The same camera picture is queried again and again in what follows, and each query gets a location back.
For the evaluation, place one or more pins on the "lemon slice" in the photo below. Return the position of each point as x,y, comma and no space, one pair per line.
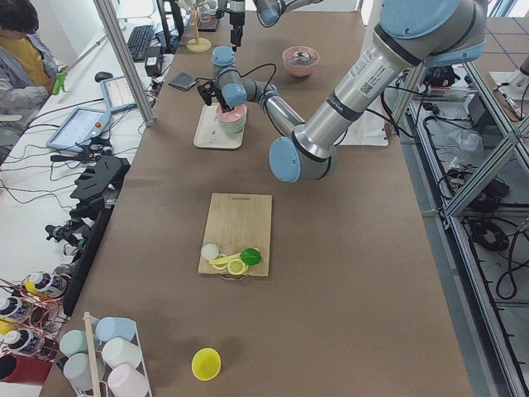
237,266

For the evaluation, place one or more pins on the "black tool holder stand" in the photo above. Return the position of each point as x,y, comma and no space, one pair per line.
88,221

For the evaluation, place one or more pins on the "seated person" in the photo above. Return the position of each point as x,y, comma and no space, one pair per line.
28,68

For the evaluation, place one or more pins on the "yellow paint bottle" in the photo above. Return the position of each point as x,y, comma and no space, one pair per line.
49,284

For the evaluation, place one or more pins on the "grey plastic cup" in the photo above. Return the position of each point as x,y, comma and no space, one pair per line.
77,371

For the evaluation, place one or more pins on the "pink plastic cup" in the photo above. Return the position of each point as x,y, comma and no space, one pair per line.
125,381

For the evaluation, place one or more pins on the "bamboo cutting board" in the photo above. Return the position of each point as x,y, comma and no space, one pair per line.
236,222

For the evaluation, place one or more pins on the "wooden mug tree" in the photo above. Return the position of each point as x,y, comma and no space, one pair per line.
196,9

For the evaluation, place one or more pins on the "blue teach pendant near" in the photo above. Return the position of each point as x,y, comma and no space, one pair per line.
79,129

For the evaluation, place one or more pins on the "yellow plastic cup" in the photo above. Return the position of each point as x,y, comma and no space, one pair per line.
206,364

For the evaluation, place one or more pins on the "blue teach pendant far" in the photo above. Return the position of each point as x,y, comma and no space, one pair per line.
117,95

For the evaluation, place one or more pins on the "green lime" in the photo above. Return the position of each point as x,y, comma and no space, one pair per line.
251,256

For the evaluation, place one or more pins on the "blue teach pendant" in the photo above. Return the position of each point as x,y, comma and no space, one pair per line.
117,95
79,129

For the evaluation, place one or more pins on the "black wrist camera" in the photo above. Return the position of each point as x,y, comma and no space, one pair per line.
207,92

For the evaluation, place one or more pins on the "black computer mouse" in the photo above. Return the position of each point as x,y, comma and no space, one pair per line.
102,75

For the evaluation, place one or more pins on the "green plastic cup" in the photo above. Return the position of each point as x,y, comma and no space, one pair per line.
74,342

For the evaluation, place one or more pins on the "stacked green bowls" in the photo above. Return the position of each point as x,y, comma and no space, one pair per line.
232,127

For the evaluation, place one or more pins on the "aluminium frame post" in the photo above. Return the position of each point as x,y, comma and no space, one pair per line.
111,25

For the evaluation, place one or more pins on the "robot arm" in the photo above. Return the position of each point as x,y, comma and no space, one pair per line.
408,34
268,13

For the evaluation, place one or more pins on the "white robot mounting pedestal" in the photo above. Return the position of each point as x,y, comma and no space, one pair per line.
370,129

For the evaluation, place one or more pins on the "copper wire bottle rack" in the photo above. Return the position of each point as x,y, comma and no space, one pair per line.
31,323

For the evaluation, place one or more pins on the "large pink ice bowl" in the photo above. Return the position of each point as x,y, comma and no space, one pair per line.
300,71

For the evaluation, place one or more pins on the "white plastic cup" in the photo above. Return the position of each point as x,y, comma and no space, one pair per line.
120,351

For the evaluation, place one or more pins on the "small pink bowl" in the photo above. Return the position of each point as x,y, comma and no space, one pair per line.
239,112

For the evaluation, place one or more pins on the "black keyboard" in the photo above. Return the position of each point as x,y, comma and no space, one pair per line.
139,40

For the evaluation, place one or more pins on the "metal ice scoop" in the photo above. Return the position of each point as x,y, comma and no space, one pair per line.
300,58

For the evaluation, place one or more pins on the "cream rabbit tray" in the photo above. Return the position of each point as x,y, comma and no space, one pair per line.
209,135

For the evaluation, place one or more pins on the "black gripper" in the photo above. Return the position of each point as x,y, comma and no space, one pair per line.
224,102
236,18

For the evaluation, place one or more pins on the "grey folded cloth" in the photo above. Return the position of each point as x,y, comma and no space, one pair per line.
183,81

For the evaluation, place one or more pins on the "white cup rack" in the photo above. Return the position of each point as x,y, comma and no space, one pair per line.
99,369

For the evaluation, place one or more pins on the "blue plastic cup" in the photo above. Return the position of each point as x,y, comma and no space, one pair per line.
111,327

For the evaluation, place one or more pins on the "yellow peeler strip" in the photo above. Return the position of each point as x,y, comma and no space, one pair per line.
224,259

